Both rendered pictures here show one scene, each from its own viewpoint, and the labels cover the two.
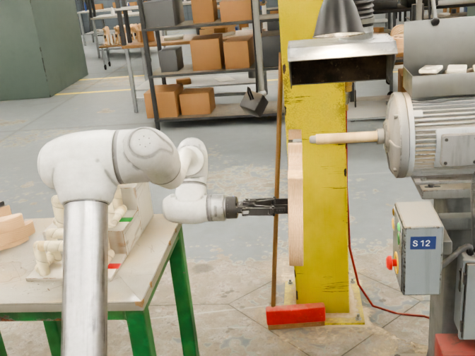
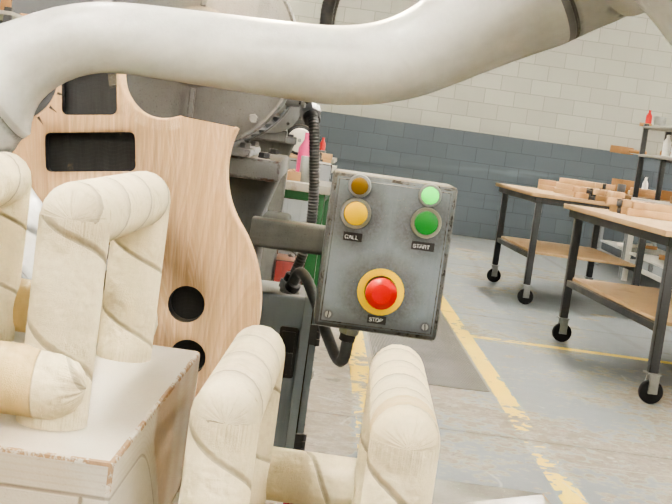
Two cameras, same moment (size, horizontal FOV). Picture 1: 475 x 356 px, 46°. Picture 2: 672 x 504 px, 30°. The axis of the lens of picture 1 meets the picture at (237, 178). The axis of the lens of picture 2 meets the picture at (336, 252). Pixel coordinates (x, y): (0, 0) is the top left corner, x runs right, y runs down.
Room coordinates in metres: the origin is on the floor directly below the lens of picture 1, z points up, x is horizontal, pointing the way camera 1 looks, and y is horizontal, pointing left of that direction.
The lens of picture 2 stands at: (1.65, 1.15, 1.17)
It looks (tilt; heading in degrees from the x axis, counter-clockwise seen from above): 5 degrees down; 261
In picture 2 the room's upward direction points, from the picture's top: 8 degrees clockwise
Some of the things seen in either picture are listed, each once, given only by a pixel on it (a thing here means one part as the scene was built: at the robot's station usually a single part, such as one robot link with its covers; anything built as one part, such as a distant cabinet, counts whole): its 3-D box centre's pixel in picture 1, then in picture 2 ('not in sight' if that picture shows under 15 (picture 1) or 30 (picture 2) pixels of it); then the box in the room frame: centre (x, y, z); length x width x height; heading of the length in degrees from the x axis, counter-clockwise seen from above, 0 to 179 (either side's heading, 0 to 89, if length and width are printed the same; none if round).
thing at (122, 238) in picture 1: (93, 233); (4, 459); (1.70, 0.49, 0.98); 0.27 x 0.16 x 0.09; 81
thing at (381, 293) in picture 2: (393, 262); (380, 292); (1.33, -0.40, 0.97); 0.04 x 0.04 x 0.04; 82
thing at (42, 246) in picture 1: (64, 246); (400, 401); (1.50, 0.52, 1.04); 0.20 x 0.03 x 0.03; 80
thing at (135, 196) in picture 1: (108, 203); not in sight; (1.85, 0.46, 1.02); 0.27 x 0.15 x 0.17; 81
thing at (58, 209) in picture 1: (59, 213); (63, 320); (1.68, 0.58, 1.07); 0.03 x 0.03 x 0.09
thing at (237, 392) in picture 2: (75, 233); (243, 379); (1.58, 0.51, 1.04); 0.20 x 0.03 x 0.03; 80
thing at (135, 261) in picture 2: (109, 212); (133, 278); (1.65, 0.41, 1.07); 0.03 x 0.03 x 0.09
